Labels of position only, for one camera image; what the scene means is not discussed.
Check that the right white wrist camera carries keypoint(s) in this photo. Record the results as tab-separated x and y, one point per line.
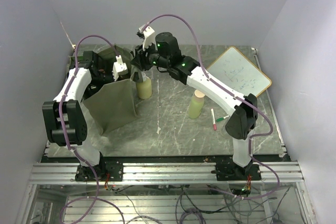
147	34

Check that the green bottle peach cap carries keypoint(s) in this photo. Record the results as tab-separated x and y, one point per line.
196	104

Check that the olive canvas bag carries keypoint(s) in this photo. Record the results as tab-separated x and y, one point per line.
111	105

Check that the aluminium mounting rail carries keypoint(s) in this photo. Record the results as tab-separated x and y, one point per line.
170	170

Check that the red whiteboard marker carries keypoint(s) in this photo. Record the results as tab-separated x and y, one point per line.
213	119

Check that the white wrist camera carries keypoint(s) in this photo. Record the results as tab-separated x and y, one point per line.
119	68
147	34

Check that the green whiteboard marker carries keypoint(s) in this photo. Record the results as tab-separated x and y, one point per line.
222	118

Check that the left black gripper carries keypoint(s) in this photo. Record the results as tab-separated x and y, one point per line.
111	73

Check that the yellow-green pump bottle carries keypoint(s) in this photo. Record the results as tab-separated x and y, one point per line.
144	88

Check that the yellow-framed whiteboard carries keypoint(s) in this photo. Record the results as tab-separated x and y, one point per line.
239	73

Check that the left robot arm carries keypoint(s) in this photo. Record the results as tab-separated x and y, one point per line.
64	121

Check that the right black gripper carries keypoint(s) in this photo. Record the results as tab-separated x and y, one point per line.
139	60

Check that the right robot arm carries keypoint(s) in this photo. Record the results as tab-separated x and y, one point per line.
162	51

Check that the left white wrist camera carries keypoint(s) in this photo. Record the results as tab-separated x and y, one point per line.
119	68

